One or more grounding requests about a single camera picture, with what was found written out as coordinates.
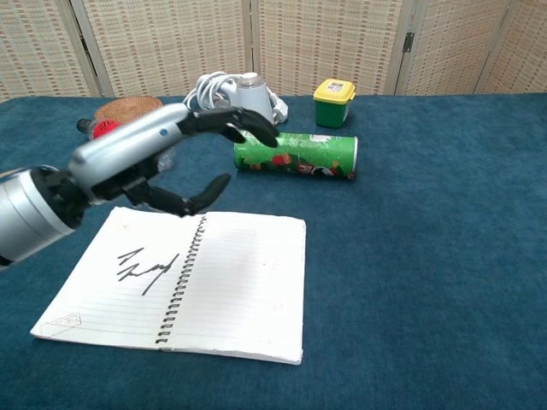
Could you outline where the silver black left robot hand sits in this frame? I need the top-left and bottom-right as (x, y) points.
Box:
(68, 102), (279, 218)

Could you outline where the spiral-bound paper notebook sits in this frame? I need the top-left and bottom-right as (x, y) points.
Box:
(29, 206), (307, 366)

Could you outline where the clear plastic bottle red label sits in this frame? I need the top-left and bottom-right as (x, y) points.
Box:
(76, 118), (177, 173)

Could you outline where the round woven rattan coaster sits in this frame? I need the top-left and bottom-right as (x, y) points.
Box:
(94, 95), (164, 125)

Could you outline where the woven folding screen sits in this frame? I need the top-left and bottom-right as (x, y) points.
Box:
(0, 0), (547, 102)

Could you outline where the white handheld garment steamer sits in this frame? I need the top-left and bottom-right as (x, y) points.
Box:
(221, 72), (275, 126)

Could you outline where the green chip can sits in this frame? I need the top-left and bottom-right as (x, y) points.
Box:
(233, 131), (358, 180)

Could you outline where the green mini bin yellow lid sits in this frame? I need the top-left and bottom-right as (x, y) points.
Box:
(313, 78), (357, 128)

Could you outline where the blue velvet tablecloth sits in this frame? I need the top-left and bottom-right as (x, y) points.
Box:
(0, 92), (547, 410)

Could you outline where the white power cord with plug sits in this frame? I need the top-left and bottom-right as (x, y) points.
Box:
(182, 71), (290, 127)

